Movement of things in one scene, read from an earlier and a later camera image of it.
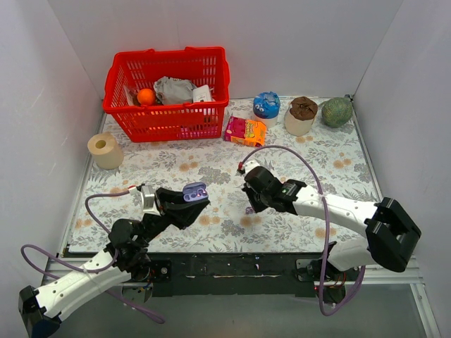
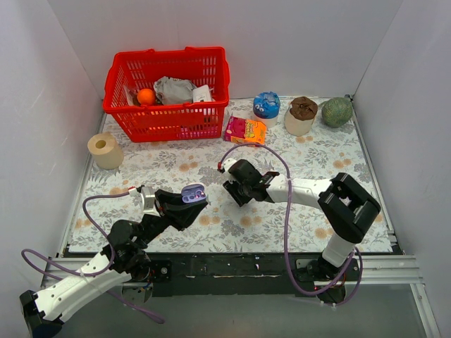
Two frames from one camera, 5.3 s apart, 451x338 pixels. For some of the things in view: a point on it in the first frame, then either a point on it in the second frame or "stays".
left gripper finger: [162, 196] stays
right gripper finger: [256, 202] → [232, 189]
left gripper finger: [182, 213] stays
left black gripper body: [168, 208] stays
